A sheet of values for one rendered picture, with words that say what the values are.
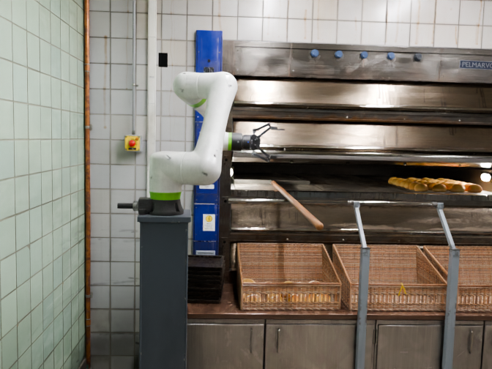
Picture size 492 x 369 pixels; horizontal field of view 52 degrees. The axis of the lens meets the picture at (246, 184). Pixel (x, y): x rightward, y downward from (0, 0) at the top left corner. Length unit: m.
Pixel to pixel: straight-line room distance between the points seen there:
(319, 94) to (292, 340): 1.48
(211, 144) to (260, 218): 1.30
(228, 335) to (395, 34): 2.06
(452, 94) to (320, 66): 0.86
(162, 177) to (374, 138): 1.69
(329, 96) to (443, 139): 0.78
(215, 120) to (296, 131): 1.22
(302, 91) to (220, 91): 1.17
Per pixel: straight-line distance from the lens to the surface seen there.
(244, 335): 2.83
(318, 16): 3.30
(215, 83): 2.16
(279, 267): 3.22
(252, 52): 3.23
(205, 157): 1.95
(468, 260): 3.58
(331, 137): 3.24
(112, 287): 3.37
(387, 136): 3.34
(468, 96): 3.55
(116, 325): 3.45
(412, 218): 3.44
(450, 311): 2.99
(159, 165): 2.00
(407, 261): 3.41
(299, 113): 3.21
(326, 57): 3.28
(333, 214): 3.29
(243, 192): 3.19
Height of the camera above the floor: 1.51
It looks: 5 degrees down
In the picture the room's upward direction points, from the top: 1 degrees clockwise
